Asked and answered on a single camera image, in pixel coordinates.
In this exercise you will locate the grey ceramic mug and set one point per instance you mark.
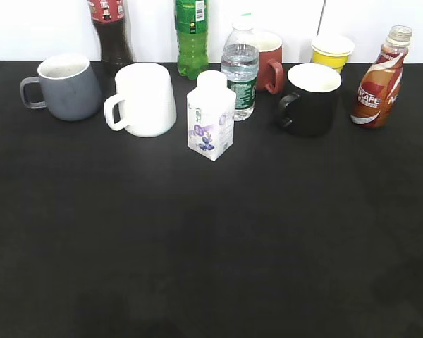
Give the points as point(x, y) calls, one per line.
point(69, 87)

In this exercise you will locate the brown nescafe coffee bottle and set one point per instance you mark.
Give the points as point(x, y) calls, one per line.
point(381, 83)

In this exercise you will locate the white ceramic mug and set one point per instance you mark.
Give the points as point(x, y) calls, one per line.
point(144, 103)

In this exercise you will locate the black ceramic mug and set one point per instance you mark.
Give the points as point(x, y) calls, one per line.
point(309, 106)

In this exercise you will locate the red ceramic mug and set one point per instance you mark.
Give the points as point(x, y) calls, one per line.
point(271, 76)

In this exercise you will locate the green sprite bottle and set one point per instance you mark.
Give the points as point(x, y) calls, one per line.
point(191, 24)

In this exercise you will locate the white yogurt drink carton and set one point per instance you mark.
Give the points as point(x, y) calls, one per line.
point(210, 115)

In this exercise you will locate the clear water bottle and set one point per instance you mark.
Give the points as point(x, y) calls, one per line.
point(240, 64)

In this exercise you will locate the yellow paper cup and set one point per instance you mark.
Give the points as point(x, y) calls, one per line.
point(332, 51)

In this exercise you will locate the cola bottle red label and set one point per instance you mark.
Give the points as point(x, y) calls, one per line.
point(108, 17)

